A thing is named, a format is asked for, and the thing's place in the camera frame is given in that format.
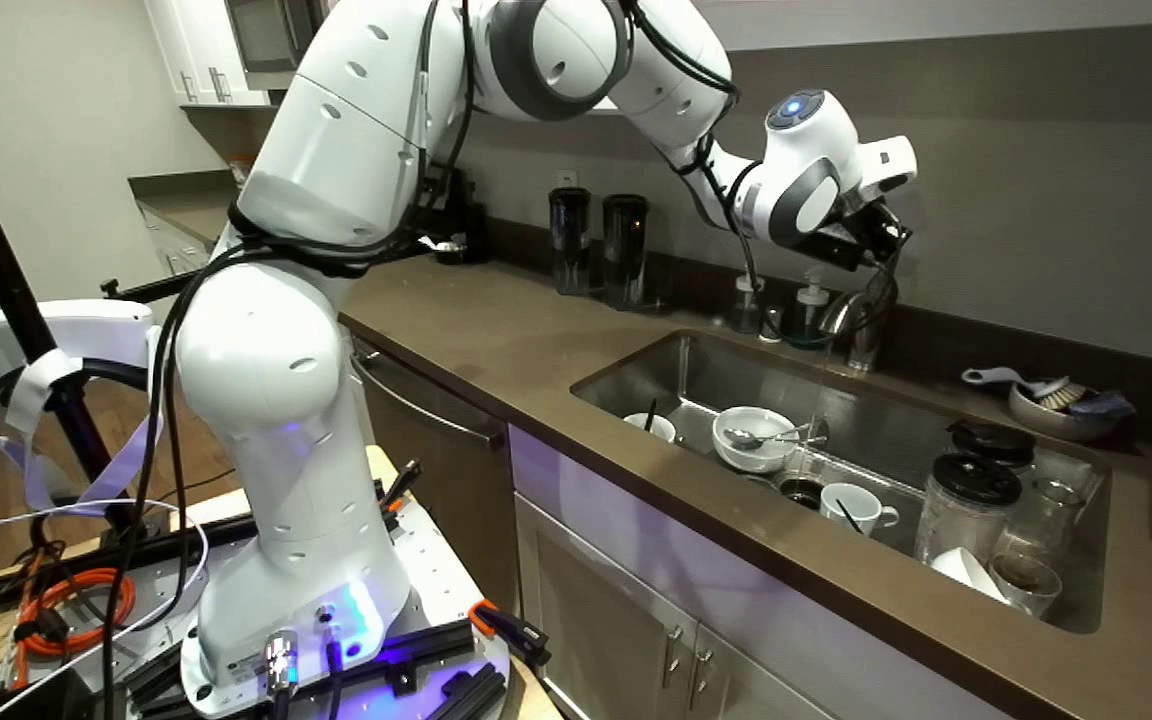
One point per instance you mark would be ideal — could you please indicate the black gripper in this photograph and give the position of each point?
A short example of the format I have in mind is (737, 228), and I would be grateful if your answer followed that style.
(889, 225)

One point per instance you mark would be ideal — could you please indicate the stainless steel kitchen faucet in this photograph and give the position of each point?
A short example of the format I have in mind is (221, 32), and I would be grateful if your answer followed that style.
(861, 341)

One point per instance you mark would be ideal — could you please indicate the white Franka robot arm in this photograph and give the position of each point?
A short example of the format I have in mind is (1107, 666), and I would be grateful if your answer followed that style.
(281, 402)

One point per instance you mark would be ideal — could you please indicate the green soap pump dispenser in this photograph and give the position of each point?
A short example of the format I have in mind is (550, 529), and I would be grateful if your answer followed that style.
(808, 316)

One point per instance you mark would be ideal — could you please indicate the grey canister jars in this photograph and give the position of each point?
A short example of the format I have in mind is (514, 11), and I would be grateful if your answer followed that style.
(750, 304)

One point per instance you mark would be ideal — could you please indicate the stainless steel sink basin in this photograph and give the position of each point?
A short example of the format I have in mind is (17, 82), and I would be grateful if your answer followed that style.
(897, 425)

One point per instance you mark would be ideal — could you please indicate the white dish brush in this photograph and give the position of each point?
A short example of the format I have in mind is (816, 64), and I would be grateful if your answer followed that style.
(1010, 379)

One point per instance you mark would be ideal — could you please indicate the large metal spoon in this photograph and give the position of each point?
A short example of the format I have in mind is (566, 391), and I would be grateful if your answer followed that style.
(770, 433)

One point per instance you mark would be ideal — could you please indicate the blender jar with black lid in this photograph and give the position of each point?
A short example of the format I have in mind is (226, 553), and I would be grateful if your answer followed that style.
(969, 515)
(993, 443)

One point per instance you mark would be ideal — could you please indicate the large white bowl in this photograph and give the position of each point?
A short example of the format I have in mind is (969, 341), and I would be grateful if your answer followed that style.
(754, 452)

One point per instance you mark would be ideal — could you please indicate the white sponge dish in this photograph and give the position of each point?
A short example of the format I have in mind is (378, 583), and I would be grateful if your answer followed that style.
(1060, 422)

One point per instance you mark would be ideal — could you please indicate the white mug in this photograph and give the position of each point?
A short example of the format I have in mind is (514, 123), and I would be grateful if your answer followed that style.
(852, 505)

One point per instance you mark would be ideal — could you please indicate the black stir stick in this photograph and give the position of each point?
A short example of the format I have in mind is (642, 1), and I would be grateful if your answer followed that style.
(847, 515)

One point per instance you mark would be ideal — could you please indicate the blue sponge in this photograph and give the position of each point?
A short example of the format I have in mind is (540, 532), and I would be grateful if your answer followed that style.
(1107, 402)

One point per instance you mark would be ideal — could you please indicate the small white bowl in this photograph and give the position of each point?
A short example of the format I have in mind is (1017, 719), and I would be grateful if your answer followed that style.
(654, 425)

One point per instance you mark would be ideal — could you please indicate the clear glass jar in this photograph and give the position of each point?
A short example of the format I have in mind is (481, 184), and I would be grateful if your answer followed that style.
(1060, 488)

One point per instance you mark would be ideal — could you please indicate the clear drinking glass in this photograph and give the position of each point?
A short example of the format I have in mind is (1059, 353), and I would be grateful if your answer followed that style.
(1024, 579)

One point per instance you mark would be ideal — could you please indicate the sink base cabinet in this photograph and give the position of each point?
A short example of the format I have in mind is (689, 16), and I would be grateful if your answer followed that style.
(657, 601)

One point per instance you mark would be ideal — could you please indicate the robot mounting table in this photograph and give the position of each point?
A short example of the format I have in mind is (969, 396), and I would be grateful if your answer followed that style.
(450, 626)

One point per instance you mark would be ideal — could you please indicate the black microwave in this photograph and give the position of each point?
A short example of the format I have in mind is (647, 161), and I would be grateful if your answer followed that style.
(263, 32)

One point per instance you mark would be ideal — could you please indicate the white corner cabinet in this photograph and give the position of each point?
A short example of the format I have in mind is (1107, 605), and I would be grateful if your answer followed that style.
(197, 44)

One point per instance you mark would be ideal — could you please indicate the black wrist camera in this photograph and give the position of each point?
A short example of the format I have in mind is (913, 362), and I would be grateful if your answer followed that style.
(838, 251)

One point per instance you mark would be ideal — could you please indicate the white curved stand frame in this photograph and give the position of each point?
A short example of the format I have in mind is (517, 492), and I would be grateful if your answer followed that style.
(69, 332)

